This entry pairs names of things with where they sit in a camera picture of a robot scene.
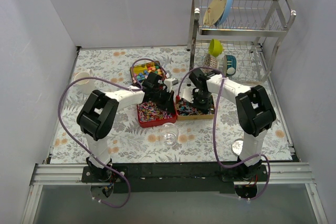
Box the red tin of swirl lollipops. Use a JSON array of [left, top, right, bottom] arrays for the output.
[[136, 101, 177, 128]]

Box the clear glass jar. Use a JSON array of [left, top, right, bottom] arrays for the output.
[[159, 123, 179, 147]]

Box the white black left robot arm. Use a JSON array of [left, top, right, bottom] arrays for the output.
[[77, 72, 178, 182]]

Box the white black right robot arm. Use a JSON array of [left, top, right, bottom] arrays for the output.
[[189, 68, 276, 181]]

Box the green tin of star candies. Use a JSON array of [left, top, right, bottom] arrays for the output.
[[130, 61, 169, 84]]

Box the patterned brown bowl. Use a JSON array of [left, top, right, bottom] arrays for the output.
[[203, 54, 218, 69]]

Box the teal white bowl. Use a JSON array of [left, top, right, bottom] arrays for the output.
[[223, 55, 237, 77]]

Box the green bowl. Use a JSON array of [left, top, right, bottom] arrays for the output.
[[208, 39, 223, 57]]

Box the glass jar lid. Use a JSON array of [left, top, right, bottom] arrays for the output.
[[231, 138, 244, 156]]

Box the white cup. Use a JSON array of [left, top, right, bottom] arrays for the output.
[[74, 69, 95, 95]]

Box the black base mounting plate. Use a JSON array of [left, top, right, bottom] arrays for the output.
[[81, 162, 270, 194]]

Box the steel dish rack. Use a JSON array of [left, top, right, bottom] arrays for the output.
[[187, 0, 297, 83]]

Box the cream plate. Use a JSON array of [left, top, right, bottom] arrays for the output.
[[203, 0, 227, 27]]

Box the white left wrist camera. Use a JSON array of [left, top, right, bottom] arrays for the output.
[[164, 78, 178, 90]]

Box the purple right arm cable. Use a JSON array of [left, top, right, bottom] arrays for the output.
[[175, 66, 270, 201]]

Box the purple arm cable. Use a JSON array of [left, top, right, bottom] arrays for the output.
[[175, 66, 270, 201], [57, 58, 169, 208]]

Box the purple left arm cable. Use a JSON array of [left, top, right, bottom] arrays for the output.
[[57, 58, 169, 208]]

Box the aluminium frame rail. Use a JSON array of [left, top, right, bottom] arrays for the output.
[[30, 163, 92, 186]]

